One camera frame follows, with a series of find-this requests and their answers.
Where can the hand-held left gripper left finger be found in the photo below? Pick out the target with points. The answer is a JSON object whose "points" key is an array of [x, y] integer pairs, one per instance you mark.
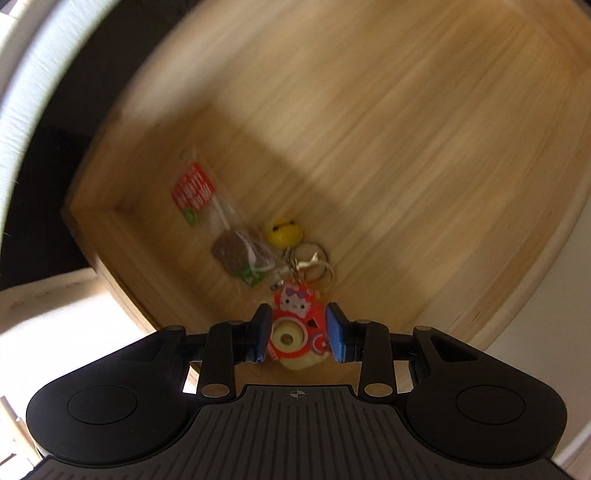
{"points": [[261, 333]]}

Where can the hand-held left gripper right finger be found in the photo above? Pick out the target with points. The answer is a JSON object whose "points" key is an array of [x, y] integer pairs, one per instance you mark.
{"points": [[336, 336]]}

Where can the wooden tray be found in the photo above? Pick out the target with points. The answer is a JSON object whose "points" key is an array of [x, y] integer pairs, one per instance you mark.
{"points": [[369, 138]]}

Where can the clear snack packet red label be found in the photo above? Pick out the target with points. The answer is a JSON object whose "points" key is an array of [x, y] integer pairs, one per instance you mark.
{"points": [[217, 217]]}

